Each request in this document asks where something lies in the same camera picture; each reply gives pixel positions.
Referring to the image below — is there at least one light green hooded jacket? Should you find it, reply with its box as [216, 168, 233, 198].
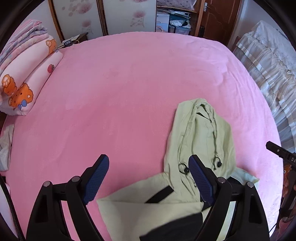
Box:
[97, 98, 258, 240]

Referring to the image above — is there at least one white crumpled cloth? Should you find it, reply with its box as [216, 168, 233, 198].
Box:
[0, 125, 15, 172]

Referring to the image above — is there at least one pink bed sheet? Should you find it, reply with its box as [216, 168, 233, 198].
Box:
[5, 32, 283, 230]

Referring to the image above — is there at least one white lace covered bed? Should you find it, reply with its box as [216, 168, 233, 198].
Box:
[233, 21, 295, 153]

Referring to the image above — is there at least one pink cartoon folded quilt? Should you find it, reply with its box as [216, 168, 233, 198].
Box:
[1, 34, 63, 115]

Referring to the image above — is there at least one small dark bedside table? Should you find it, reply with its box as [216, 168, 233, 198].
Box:
[57, 33, 88, 50]

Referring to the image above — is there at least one brown wooden door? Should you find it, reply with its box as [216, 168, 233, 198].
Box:
[198, 0, 241, 45]

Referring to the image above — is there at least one striped purple folded blanket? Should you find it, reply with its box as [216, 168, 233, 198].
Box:
[1, 20, 49, 71]

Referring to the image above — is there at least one floral sliding wardrobe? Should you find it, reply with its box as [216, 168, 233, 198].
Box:
[48, 0, 157, 40]

